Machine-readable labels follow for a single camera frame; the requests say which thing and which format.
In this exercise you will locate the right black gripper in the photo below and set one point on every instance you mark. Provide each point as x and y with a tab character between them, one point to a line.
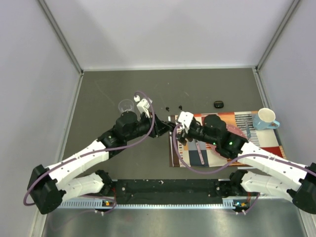
188	135

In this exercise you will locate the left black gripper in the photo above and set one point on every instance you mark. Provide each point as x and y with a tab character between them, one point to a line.
159	128

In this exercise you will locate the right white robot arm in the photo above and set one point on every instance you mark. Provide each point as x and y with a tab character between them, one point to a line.
282	178

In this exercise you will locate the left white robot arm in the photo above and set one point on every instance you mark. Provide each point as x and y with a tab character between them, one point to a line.
50	186

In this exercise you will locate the black oval earbud case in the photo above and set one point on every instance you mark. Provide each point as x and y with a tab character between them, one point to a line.
218	104

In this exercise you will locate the colourful patterned placemat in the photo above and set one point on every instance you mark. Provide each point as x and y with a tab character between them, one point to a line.
228	145

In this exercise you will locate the clear plastic cup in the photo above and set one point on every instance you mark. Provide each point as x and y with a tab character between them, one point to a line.
126	105

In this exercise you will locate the pink dotted plate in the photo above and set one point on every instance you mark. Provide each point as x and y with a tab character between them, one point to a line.
233	129

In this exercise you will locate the light blue mug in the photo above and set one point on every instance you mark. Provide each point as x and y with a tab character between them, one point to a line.
265	119

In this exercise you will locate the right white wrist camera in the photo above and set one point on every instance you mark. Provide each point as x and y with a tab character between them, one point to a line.
185	119

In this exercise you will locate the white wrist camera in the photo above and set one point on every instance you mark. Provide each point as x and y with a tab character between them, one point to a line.
185	119
143	105

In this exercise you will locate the pink handled fork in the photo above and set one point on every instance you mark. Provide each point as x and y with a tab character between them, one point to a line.
199	152

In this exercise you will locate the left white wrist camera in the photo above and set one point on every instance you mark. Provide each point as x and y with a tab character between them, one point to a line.
143	105

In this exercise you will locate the pink handled knife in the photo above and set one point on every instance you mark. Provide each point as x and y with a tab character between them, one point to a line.
248	132

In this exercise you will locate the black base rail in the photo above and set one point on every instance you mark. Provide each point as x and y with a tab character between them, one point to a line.
170	191

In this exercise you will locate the aluminium frame profile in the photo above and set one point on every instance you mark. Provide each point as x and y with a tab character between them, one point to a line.
102	205

